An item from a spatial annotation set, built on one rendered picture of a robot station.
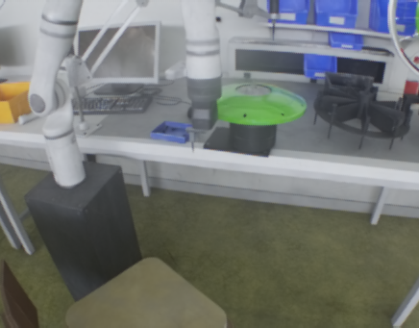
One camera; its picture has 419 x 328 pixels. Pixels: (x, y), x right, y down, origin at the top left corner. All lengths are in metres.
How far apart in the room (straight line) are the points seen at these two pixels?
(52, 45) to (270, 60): 1.28
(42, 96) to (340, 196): 1.90
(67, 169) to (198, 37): 0.56
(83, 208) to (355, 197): 1.79
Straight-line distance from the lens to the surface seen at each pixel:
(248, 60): 1.80
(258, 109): 0.80
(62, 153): 0.93
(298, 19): 1.55
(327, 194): 2.18
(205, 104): 0.65
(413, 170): 1.01
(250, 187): 2.16
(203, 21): 0.61
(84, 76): 1.10
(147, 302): 0.91
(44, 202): 0.97
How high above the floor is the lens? 1.36
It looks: 31 degrees down
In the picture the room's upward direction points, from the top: 2 degrees counter-clockwise
